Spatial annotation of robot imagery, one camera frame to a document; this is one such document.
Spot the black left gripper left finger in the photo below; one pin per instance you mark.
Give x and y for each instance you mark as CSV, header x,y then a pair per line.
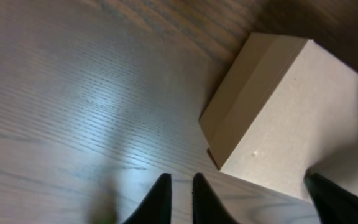
x,y
156,207

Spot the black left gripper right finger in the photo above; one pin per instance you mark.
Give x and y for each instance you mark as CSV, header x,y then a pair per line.
x,y
206,206

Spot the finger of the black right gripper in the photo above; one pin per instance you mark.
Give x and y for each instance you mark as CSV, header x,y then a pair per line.
x,y
334,204

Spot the cardboard box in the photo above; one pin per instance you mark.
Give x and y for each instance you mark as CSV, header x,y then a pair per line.
x,y
287,107

